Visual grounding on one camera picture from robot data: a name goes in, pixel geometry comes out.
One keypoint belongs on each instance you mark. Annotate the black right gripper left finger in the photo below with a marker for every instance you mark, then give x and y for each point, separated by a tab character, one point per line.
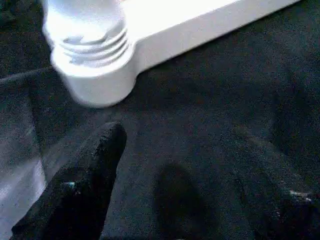
75	190

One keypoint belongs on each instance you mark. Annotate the black plastic mat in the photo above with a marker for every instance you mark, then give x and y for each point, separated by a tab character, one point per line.
225	115

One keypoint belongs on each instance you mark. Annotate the white plastic table top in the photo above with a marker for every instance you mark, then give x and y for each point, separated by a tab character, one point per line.
175	30

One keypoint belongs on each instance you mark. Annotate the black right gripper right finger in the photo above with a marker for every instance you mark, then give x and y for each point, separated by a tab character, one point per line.
280	195

